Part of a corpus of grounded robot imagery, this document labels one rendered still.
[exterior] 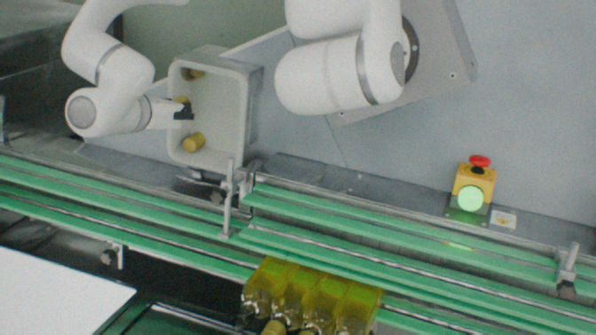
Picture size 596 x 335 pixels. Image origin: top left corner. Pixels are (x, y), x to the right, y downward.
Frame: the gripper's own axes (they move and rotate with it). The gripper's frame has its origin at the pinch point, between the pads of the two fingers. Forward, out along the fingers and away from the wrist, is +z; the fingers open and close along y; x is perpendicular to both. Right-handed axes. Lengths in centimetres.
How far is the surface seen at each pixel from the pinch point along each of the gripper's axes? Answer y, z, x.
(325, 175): 28.7, 13.1, -8.1
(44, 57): -70, 50, 0
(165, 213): -0.9, 4.9, -22.1
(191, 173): -3.3, 19.2, -15.9
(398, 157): 41.5, 18.2, -1.8
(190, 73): -4.2, 12.6, 6.5
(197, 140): -1.1, 14.9, -7.5
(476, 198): 58, 8, -5
